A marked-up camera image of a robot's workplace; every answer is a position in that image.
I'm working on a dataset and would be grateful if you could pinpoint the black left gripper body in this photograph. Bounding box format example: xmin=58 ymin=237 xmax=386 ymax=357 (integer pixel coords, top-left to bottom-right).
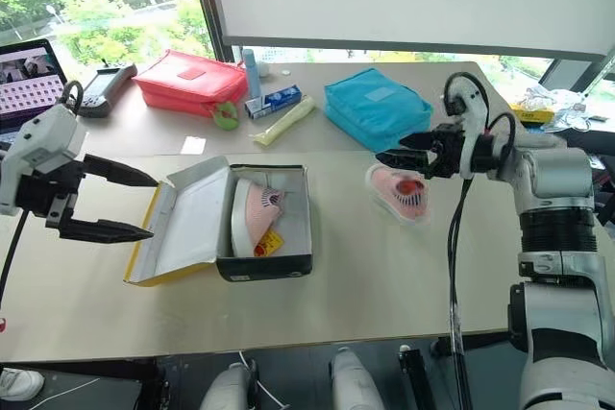
xmin=17 ymin=155 xmax=88 ymax=239

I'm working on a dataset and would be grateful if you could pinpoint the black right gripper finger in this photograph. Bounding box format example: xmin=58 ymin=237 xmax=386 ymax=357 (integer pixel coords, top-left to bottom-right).
xmin=375 ymin=148 xmax=431 ymax=173
xmin=398 ymin=132 xmax=437 ymax=149

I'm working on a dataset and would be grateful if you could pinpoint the crumpled clear plastic wrap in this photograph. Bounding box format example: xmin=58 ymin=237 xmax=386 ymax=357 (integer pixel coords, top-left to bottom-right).
xmin=522 ymin=84 xmax=593 ymax=133

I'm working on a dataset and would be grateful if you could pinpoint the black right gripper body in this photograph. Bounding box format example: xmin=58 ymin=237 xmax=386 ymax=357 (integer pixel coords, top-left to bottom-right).
xmin=422 ymin=122 xmax=470 ymax=181

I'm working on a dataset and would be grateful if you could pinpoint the white sneaker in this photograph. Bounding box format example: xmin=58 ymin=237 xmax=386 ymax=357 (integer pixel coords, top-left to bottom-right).
xmin=0 ymin=367 xmax=46 ymax=402

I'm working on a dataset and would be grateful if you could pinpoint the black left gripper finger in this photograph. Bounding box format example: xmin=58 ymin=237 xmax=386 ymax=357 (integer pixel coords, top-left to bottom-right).
xmin=59 ymin=217 xmax=156 ymax=245
xmin=84 ymin=153 xmax=160 ymax=188

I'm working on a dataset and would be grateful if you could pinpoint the black handheld controller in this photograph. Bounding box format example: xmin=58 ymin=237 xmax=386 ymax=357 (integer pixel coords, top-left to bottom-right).
xmin=75 ymin=60 xmax=139 ymax=119

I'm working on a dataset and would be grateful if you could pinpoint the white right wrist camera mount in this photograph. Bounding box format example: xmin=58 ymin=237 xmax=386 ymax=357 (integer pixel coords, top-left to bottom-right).
xmin=443 ymin=74 xmax=492 ymax=179

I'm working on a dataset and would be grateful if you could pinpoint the laptop screen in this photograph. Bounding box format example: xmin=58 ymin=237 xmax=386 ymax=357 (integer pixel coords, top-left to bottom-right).
xmin=0 ymin=37 xmax=69 ymax=148

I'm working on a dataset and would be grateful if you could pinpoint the green and red toy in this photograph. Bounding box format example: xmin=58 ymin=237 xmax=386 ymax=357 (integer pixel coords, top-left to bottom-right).
xmin=210 ymin=101 xmax=240 ymax=132

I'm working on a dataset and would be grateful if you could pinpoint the white rounded leg cover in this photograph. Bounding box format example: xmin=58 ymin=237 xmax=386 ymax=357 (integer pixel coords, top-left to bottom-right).
xmin=198 ymin=361 xmax=261 ymax=410
xmin=330 ymin=347 xmax=386 ymax=410

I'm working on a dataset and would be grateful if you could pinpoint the black metal post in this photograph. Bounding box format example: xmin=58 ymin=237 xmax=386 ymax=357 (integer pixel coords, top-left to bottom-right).
xmin=397 ymin=343 xmax=441 ymax=410

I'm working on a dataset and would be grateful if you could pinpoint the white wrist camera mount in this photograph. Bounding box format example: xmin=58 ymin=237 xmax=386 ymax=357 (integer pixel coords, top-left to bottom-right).
xmin=443 ymin=74 xmax=492 ymax=179
xmin=0 ymin=104 xmax=84 ymax=217

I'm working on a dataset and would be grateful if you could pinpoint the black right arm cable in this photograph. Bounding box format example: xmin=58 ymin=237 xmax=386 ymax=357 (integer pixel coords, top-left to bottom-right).
xmin=440 ymin=71 xmax=518 ymax=410

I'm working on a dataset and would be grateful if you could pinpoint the pink knit shoe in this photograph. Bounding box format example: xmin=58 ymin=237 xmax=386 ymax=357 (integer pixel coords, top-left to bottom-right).
xmin=365 ymin=162 xmax=431 ymax=226
xmin=230 ymin=178 xmax=287 ymax=258

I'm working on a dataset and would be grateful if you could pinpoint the pale yellow tube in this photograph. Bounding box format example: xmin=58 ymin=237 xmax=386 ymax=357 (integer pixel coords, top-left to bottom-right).
xmin=253 ymin=95 xmax=317 ymax=149

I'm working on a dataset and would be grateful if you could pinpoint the white paper card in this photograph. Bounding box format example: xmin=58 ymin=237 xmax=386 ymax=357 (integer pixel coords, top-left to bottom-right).
xmin=182 ymin=135 xmax=209 ymax=157

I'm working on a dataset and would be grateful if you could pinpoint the red fabric pouch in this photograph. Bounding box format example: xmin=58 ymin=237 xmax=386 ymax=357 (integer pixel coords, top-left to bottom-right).
xmin=131 ymin=48 xmax=249 ymax=119

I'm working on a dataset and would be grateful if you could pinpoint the black shoebox with yellow-edged lid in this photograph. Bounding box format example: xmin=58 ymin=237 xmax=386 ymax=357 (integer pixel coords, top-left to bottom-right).
xmin=123 ymin=155 xmax=315 ymax=287

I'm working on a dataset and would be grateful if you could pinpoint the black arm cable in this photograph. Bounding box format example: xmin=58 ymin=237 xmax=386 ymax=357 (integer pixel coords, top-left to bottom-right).
xmin=440 ymin=71 xmax=518 ymax=410
xmin=0 ymin=79 xmax=86 ymax=316

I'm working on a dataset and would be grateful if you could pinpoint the light blue tube bottle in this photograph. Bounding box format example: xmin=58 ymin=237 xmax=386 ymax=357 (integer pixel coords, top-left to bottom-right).
xmin=242 ymin=48 xmax=263 ymax=105

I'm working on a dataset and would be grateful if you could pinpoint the yellow box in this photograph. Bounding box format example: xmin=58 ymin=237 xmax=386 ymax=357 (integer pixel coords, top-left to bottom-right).
xmin=507 ymin=104 xmax=554 ymax=126

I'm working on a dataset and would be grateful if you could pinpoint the blue and white toothpaste box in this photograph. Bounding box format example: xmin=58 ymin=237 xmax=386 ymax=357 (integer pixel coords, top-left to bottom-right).
xmin=244 ymin=84 xmax=304 ymax=120

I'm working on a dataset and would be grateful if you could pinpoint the orange paper tag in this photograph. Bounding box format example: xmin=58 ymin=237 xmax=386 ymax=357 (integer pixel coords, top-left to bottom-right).
xmin=253 ymin=230 xmax=283 ymax=258

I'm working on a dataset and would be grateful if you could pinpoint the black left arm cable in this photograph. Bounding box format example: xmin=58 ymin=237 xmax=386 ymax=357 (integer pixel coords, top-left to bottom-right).
xmin=0 ymin=79 xmax=86 ymax=316

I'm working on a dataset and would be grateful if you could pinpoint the blue fabric pouch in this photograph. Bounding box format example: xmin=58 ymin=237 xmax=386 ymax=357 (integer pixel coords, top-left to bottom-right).
xmin=322 ymin=67 xmax=434 ymax=155

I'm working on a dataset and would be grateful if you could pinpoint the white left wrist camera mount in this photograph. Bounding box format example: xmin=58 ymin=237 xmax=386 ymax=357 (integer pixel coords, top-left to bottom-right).
xmin=0 ymin=104 xmax=84 ymax=217

